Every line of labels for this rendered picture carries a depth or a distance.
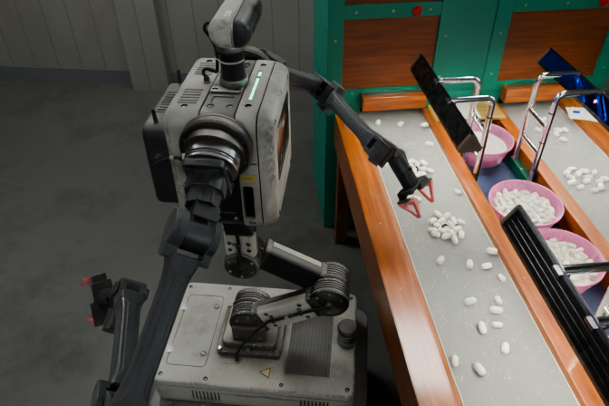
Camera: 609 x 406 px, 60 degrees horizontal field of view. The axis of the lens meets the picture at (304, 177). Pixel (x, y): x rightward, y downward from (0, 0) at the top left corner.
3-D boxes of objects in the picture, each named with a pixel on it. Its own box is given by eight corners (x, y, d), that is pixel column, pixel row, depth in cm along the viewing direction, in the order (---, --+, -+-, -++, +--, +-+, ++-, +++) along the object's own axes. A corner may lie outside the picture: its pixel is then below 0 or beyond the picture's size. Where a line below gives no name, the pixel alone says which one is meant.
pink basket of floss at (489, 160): (492, 180, 223) (497, 162, 217) (437, 156, 237) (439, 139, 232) (519, 153, 239) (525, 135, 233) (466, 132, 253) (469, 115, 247)
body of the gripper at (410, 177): (399, 199, 172) (387, 180, 170) (413, 183, 178) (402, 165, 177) (414, 195, 167) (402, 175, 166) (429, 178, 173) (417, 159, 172)
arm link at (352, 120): (313, 101, 199) (329, 78, 196) (323, 107, 203) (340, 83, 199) (369, 165, 168) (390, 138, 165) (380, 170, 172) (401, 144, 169)
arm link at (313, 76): (304, 91, 205) (319, 69, 202) (329, 111, 201) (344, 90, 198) (241, 73, 165) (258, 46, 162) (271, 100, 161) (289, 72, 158)
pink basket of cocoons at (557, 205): (519, 254, 189) (526, 235, 183) (468, 210, 208) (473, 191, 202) (573, 230, 199) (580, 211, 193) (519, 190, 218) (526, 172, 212)
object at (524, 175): (527, 191, 217) (558, 94, 190) (507, 163, 233) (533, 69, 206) (572, 188, 219) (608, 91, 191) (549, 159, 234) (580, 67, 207)
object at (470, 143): (458, 153, 176) (461, 135, 171) (409, 70, 225) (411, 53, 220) (481, 151, 176) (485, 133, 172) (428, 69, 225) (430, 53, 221)
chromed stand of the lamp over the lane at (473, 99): (431, 198, 214) (449, 101, 187) (418, 169, 230) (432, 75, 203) (478, 195, 216) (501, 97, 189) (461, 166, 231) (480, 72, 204)
